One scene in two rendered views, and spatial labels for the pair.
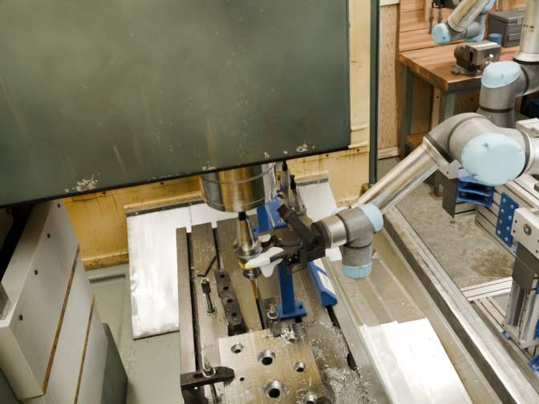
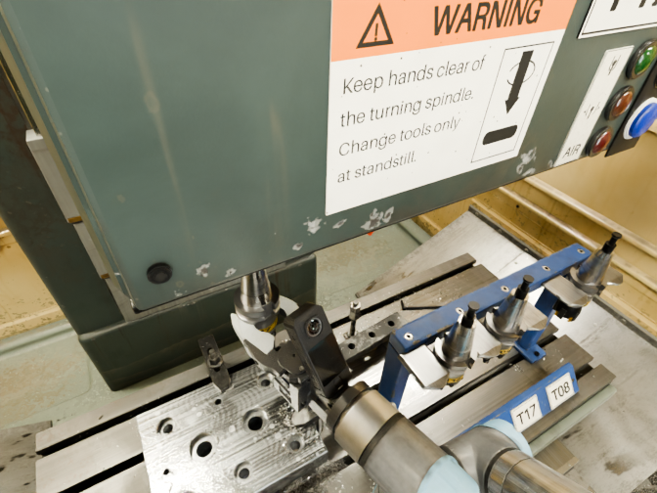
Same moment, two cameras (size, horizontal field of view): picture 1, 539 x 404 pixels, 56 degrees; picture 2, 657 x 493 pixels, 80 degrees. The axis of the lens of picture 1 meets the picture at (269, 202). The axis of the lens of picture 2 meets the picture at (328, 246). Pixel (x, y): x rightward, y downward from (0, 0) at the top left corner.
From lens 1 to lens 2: 95 cm
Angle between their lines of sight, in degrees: 53
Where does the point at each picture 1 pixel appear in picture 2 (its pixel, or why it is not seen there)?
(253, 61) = not seen: outside the picture
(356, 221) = (392, 470)
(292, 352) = (268, 452)
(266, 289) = (411, 385)
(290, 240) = (293, 356)
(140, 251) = (440, 245)
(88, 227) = not seen: hidden behind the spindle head
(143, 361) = not seen: hidden behind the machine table
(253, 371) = (230, 411)
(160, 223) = (482, 240)
